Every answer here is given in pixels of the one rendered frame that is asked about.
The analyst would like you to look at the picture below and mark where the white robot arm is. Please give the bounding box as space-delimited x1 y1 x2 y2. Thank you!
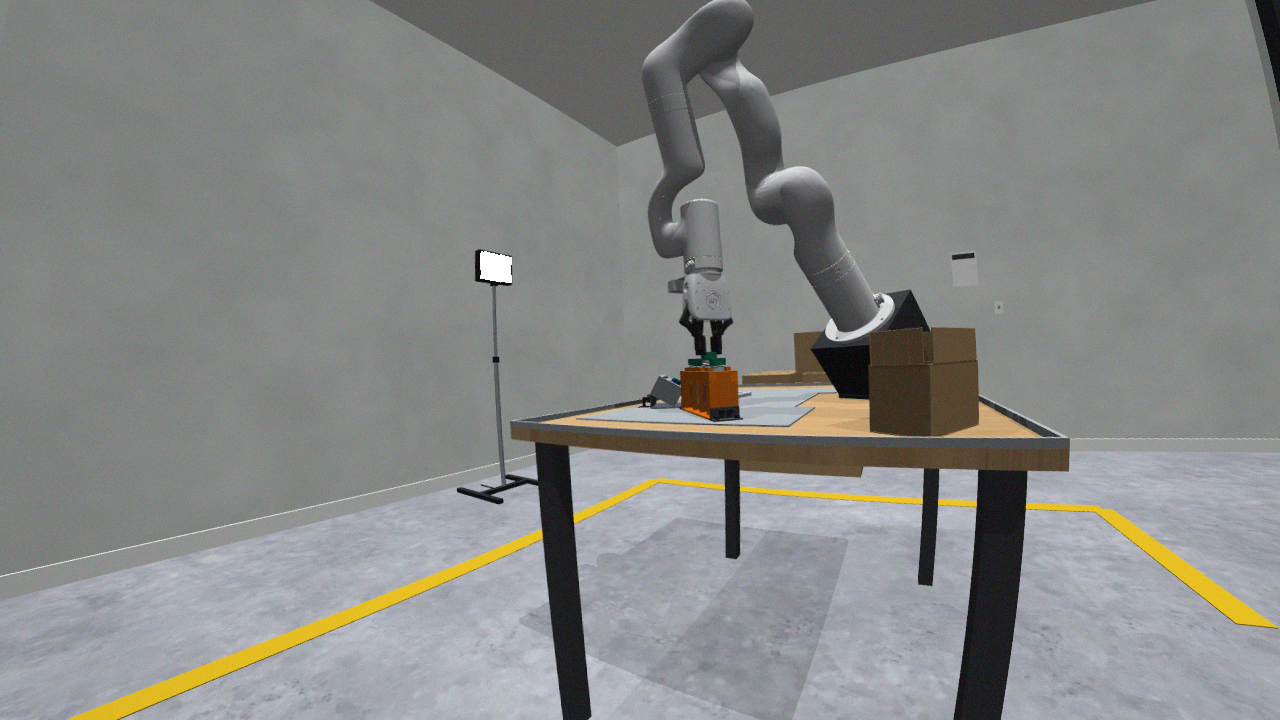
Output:
643 0 895 345

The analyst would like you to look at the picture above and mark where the brown cardboard box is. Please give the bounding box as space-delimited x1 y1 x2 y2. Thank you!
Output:
868 327 979 437

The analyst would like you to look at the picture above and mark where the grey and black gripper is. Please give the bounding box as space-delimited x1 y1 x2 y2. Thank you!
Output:
678 272 733 355

